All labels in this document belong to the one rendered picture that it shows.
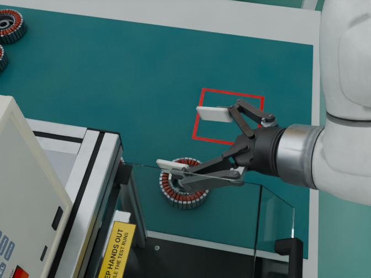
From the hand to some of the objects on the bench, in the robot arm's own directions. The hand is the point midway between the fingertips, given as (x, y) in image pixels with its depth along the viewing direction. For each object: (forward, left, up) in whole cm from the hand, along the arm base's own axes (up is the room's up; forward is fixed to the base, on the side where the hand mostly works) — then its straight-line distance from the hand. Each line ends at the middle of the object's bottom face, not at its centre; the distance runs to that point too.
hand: (185, 139), depth 74 cm
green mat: (+21, -18, -20) cm, 34 cm away
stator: (0, 0, -20) cm, 20 cm away
